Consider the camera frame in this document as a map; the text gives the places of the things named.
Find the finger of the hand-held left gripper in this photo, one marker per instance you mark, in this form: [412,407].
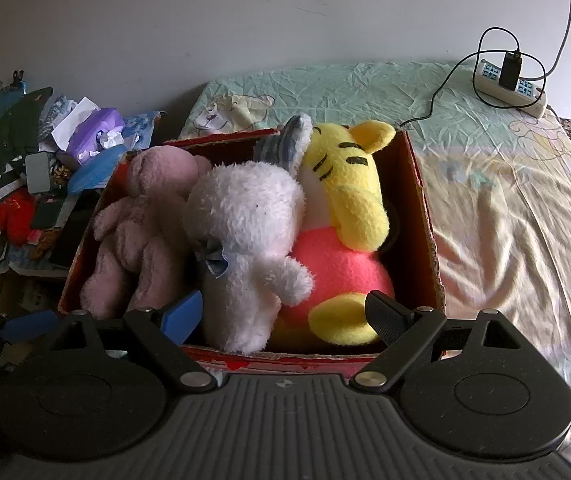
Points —
[30,326]

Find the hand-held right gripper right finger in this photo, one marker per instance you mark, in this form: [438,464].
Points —
[385,317]

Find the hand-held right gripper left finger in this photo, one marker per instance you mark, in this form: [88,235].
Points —
[183,315]

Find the pink plush bear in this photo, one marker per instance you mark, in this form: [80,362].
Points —
[135,230]

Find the red cardboard box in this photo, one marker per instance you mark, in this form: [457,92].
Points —
[420,220]

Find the white fluffy plush toy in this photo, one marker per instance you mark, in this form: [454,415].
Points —
[245,220]

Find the yellow tiger plush toy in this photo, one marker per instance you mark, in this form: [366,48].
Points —
[350,195]

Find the red plush toy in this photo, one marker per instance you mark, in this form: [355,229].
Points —
[12,217]

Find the cartoon print bed sheet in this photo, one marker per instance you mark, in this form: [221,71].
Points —
[490,210]

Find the grey phone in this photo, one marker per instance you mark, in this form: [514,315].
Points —
[38,172]

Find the blue printed packet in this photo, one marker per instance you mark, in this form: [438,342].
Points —
[143,130]

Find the dark green cloth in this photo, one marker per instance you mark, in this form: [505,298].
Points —
[15,130]

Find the purple tissue pack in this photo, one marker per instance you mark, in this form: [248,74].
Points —
[95,127]

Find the white paper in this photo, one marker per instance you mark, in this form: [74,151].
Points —
[72,120]

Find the black clip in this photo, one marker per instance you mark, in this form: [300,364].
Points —
[17,77]

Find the white power strip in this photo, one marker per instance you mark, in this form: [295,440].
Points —
[530,97]

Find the black charger plug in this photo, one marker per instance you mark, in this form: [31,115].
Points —
[509,71]

